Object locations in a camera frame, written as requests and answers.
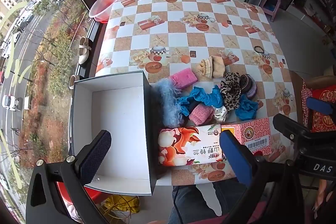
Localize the dark box with white inside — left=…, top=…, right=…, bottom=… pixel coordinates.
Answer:
left=69, top=70, right=158, bottom=197

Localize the pink plastic basin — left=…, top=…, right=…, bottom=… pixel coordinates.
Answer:
left=89, top=0, right=131, bottom=24

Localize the person's jeans leg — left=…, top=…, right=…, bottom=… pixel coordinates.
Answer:
left=168, top=182, right=263, bottom=224

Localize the blue fluffy scrunchie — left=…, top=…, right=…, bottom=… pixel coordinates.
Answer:
left=151, top=78, right=184, bottom=127

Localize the yellow wire frame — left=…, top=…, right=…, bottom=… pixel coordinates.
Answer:
left=101, top=195, right=139, bottom=224

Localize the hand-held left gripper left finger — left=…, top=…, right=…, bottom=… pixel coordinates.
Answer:
left=25, top=130, right=113, bottom=224

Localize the large blue fabric scrunchie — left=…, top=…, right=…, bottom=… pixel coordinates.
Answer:
left=180, top=85, right=223, bottom=115

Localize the pink sponge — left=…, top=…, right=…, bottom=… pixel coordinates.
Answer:
left=169, top=68, right=198, bottom=88

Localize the pink patterned carton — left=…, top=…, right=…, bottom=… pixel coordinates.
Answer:
left=220, top=118, right=286, bottom=156

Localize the red patterned cushion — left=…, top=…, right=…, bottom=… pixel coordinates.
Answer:
left=311, top=89, right=336, bottom=132

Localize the leopard print scrunchie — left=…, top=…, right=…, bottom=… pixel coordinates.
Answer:
left=220, top=72, right=247, bottom=111

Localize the small blue fabric scrunchie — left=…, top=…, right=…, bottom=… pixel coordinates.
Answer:
left=235, top=101, right=259, bottom=121

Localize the floral printed carton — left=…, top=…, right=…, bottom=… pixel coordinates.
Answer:
left=157, top=124, right=229, bottom=167

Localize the red checkered cloth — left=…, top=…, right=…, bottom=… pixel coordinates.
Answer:
left=301, top=81, right=314, bottom=127

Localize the wooden chair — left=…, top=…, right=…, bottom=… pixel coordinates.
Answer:
left=289, top=70, right=336, bottom=135

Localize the beige fabric scrunchie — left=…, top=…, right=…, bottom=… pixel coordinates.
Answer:
left=197, top=55, right=225, bottom=79

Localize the red plastic stool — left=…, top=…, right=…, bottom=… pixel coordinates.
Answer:
left=56, top=181, right=101, bottom=205

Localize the pink and black knit band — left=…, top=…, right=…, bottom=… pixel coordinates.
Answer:
left=188, top=103, right=214, bottom=125

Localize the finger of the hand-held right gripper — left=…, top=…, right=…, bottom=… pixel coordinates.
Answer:
left=306, top=96, right=334, bottom=117
left=272, top=113, right=313, bottom=142

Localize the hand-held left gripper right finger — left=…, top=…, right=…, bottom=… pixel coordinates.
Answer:
left=219, top=130, right=315, bottom=224

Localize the cream strap shoe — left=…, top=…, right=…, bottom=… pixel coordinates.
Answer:
left=78, top=36, right=93, bottom=67
left=69, top=75, right=80, bottom=89

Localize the white polka dot scrunchie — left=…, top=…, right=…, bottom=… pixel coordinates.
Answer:
left=213, top=106, right=229, bottom=122

